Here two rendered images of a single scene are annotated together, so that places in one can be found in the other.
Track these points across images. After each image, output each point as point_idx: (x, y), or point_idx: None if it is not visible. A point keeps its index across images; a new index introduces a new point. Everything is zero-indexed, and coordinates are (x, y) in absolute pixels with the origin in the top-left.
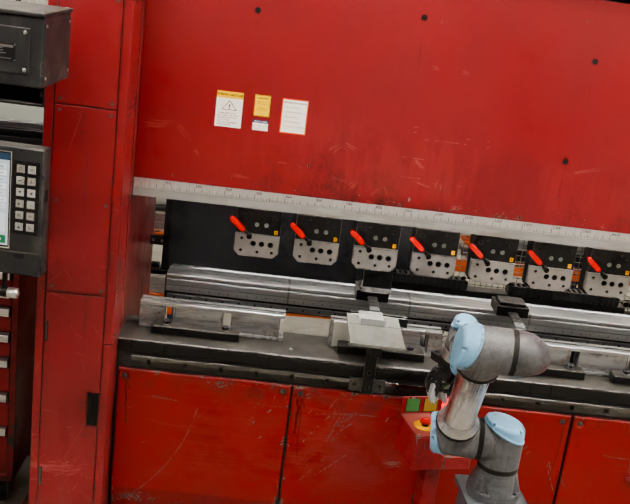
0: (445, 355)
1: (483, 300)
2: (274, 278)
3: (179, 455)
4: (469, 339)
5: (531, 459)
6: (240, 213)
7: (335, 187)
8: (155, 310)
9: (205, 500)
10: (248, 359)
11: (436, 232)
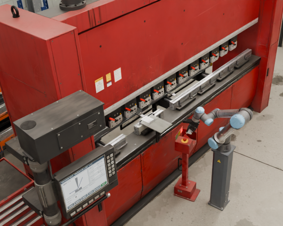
0: (196, 121)
1: None
2: None
3: (117, 197)
4: (241, 120)
5: None
6: (109, 115)
7: (132, 89)
8: None
9: (125, 202)
10: (128, 156)
11: (158, 84)
